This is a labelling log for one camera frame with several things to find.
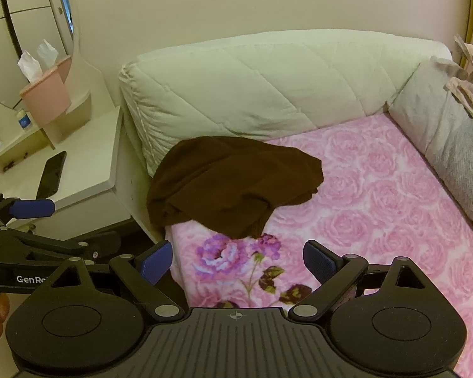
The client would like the cream quilted headboard cushion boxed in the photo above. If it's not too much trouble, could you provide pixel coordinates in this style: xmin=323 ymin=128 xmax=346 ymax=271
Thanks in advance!
xmin=118 ymin=29 xmax=453 ymax=178

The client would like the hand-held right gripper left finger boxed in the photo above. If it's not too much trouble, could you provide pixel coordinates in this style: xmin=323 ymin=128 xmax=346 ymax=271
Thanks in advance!
xmin=55 ymin=240 xmax=184 ymax=321

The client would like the grey and pink quilt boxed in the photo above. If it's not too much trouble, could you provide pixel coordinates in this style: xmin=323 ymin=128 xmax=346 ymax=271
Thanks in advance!
xmin=387 ymin=57 xmax=473 ymax=247

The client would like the folded pale pink sheet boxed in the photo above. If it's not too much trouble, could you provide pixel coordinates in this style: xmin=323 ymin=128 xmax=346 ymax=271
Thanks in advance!
xmin=443 ymin=35 xmax=473 ymax=139

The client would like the brown knitted sweater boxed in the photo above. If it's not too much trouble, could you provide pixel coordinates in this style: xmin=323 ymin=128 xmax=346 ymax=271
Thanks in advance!
xmin=146 ymin=136 xmax=325 ymax=240

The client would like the white bedside dressing table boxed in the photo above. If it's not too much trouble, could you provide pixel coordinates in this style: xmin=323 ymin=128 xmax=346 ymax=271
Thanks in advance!
xmin=0 ymin=51 xmax=168 ymax=245

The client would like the black smartphone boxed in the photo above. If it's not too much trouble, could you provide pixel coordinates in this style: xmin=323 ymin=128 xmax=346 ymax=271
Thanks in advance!
xmin=35 ymin=151 xmax=67 ymax=200

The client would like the pink tissue bin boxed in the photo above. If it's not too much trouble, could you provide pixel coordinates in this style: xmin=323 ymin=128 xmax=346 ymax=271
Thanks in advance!
xmin=19 ymin=67 xmax=72 ymax=129

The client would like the white tissue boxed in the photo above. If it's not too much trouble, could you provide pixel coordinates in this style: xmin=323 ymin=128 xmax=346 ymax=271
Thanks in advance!
xmin=17 ymin=50 xmax=44 ymax=84

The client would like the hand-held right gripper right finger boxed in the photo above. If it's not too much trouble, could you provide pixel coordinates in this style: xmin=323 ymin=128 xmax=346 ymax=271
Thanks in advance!
xmin=289 ymin=239 xmax=431 ymax=321

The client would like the small blue-label bottle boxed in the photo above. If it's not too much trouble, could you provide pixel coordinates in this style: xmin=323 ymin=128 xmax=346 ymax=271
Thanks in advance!
xmin=15 ymin=109 xmax=34 ymax=131

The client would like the pink rose printed blanket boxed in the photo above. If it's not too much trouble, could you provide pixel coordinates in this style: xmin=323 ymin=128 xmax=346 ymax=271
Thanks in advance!
xmin=165 ymin=112 xmax=473 ymax=378

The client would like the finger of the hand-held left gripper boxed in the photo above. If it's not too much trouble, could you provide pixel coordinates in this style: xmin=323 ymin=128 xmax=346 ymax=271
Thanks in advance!
xmin=0 ymin=194 xmax=56 ymax=226
xmin=0 ymin=225 xmax=122 ymax=261

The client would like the oval mirror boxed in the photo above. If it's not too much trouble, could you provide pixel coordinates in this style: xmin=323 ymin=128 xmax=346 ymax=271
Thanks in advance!
xmin=0 ymin=0 xmax=82 ymax=110

